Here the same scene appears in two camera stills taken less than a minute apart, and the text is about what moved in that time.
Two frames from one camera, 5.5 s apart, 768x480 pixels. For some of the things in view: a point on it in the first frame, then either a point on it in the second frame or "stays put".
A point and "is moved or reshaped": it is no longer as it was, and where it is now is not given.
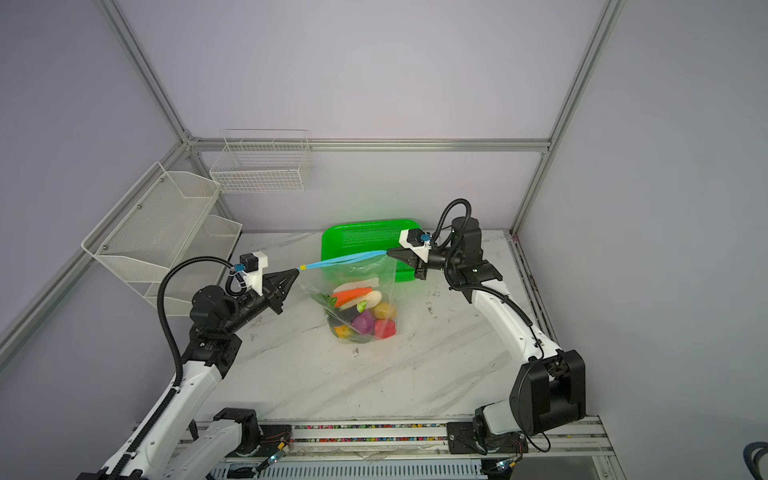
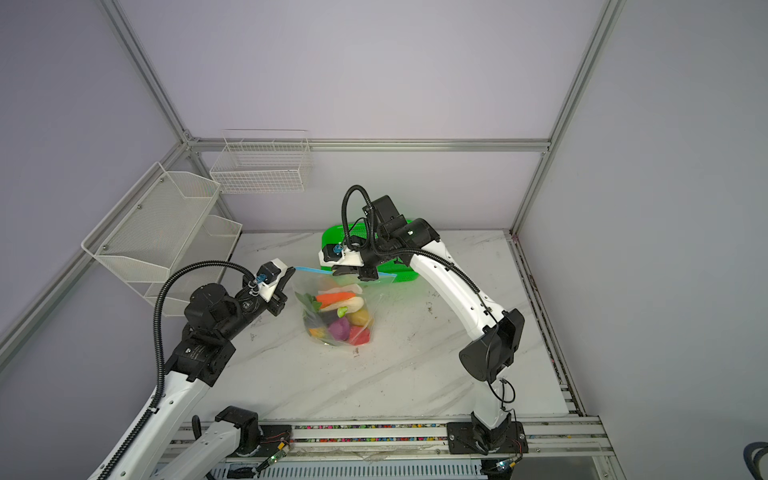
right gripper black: x=399 y=253 -> x=362 y=271
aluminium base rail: x=413 y=450 stays put
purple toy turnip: x=364 y=322 -> x=340 y=329
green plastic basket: x=349 y=239 stays put
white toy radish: x=369 y=301 -> x=352 y=305
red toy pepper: x=384 y=328 -> x=359 y=335
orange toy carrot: x=342 y=298 is moved or reshaped
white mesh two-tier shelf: x=163 y=218 stays put
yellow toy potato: x=384 y=311 -> x=359 y=317
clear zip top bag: x=357 y=294 is moved or reshaped
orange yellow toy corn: x=343 y=331 -> x=317 y=332
